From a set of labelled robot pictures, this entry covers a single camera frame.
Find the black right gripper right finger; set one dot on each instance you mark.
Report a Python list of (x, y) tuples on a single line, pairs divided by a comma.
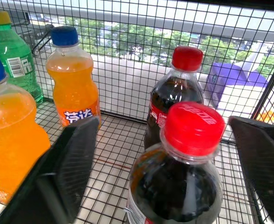
[(260, 158)]

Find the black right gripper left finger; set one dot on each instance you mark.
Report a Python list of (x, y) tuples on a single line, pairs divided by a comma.
[(64, 168)]

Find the cola bottle with red cap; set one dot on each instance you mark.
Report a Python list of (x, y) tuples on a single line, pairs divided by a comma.
[(176, 168), (174, 93)]

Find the orange soda bottle blue cap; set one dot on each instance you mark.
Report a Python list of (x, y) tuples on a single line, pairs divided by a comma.
[(73, 86), (10, 135)]

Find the purple and white box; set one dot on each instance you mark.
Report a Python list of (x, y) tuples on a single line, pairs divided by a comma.
[(230, 79)]

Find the green soda bottle yellow cap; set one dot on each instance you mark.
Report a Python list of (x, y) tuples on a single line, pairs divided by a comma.
[(13, 60)]

